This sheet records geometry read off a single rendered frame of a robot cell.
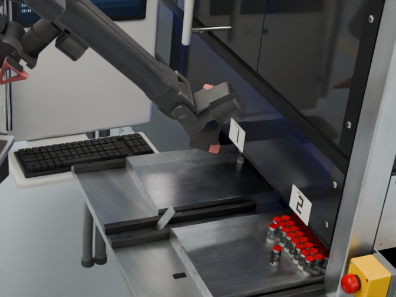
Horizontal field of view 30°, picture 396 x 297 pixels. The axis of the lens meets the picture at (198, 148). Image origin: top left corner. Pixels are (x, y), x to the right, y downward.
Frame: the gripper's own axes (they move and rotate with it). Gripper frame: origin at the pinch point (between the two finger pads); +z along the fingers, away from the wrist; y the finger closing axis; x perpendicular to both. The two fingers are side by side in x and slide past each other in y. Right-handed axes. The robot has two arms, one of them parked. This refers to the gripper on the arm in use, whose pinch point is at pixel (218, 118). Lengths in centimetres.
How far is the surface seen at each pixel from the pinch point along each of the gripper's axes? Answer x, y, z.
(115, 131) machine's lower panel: 73, -26, 118
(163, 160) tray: 21.0, -17.8, 31.8
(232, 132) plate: 3.4, -5.1, 29.8
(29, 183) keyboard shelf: 54, -33, 21
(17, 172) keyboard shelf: 60, -32, 23
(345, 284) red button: -37.1, -24.5, -13.0
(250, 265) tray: -14.9, -30.8, 2.5
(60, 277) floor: 74, -86, 101
